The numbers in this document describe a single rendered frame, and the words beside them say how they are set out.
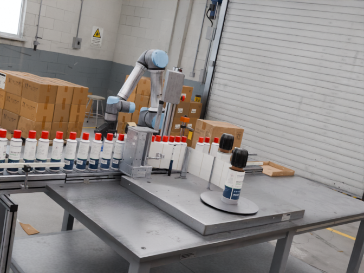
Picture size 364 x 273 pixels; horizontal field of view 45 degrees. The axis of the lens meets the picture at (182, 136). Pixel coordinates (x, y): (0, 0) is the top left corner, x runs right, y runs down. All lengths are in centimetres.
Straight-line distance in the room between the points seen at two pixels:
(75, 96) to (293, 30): 348
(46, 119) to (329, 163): 411
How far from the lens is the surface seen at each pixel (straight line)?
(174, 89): 266
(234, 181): 224
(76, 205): 205
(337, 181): 693
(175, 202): 215
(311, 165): 702
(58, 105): 615
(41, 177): 226
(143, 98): 678
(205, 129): 338
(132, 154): 239
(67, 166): 234
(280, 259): 251
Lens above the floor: 156
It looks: 10 degrees down
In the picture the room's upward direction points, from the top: 11 degrees clockwise
